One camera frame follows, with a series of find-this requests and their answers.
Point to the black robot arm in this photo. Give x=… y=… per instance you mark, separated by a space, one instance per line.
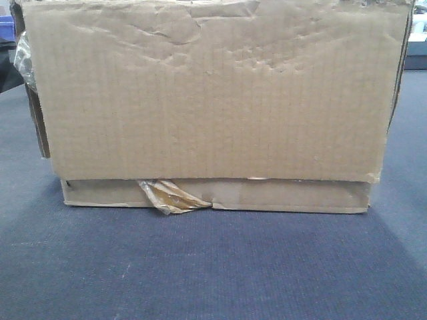
x=9 y=76

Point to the large plain brown cardboard box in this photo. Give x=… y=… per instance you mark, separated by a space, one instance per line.
x=229 y=105

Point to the white furniture in background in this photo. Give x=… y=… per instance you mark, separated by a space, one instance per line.
x=416 y=51

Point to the blue plastic bin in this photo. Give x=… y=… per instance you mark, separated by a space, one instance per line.
x=7 y=28

